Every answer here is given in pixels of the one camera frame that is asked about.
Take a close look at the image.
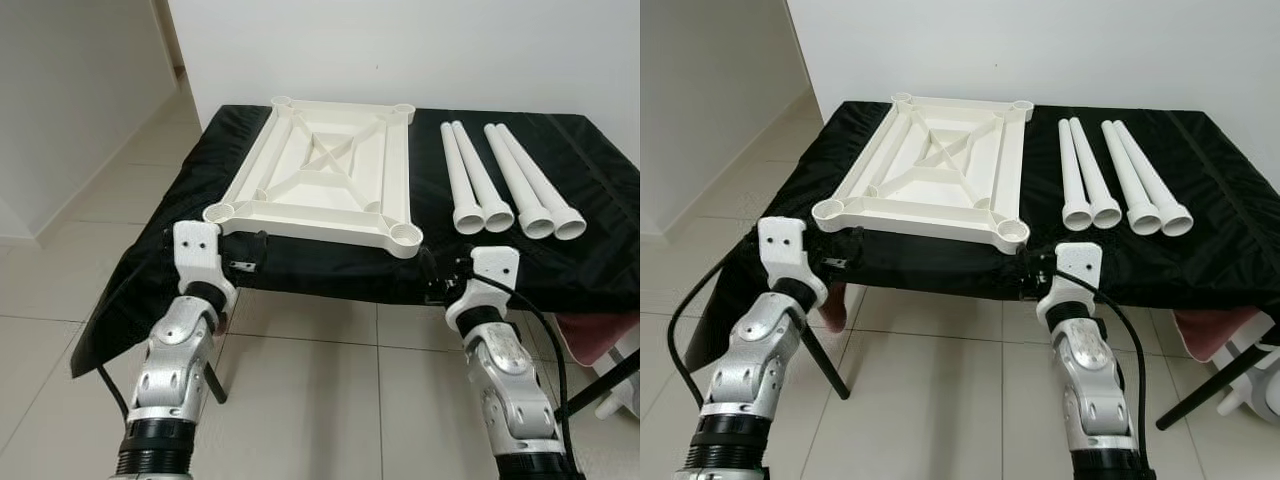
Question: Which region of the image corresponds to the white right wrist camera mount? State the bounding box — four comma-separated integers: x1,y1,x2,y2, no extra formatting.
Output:
445,247,521,331
1036,243,1103,326

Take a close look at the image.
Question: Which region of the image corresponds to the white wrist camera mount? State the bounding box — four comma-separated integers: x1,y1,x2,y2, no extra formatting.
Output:
445,247,521,331
1036,243,1103,326
757,216,829,296
173,220,238,296

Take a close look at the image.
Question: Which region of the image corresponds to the white plastic table leg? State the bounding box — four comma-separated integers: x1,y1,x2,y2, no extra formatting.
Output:
1112,118,1196,238
440,121,488,235
451,120,516,234
1101,120,1164,236
1068,116,1124,229
495,121,589,242
1057,118,1095,230
484,123,557,241

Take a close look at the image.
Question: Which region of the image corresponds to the pink stool seat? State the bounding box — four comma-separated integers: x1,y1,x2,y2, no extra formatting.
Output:
553,312,641,366
820,285,866,336
1172,308,1280,363

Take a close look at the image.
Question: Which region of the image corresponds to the white plastic floor object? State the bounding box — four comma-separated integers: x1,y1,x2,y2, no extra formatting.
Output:
1215,310,1280,421
595,330,641,419

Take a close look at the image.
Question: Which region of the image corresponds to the white plastic table top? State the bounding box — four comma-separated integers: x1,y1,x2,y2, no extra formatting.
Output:
202,96,425,260
811,93,1034,254

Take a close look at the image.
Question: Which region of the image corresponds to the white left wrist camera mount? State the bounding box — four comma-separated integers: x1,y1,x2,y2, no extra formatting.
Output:
757,216,829,296
173,220,238,296

